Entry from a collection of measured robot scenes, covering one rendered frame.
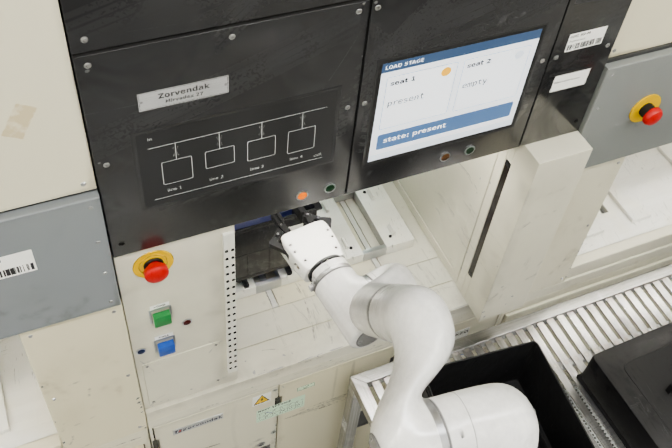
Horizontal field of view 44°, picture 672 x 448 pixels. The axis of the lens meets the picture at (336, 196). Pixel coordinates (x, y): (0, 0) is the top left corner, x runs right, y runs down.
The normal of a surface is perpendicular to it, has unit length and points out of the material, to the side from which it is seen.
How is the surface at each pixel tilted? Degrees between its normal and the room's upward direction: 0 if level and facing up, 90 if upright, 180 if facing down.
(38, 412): 0
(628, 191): 0
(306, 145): 90
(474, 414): 7
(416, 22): 90
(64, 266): 90
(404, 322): 49
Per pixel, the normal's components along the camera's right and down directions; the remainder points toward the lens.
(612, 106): 0.40, 0.71
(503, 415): 0.16, -0.39
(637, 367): 0.08, -0.66
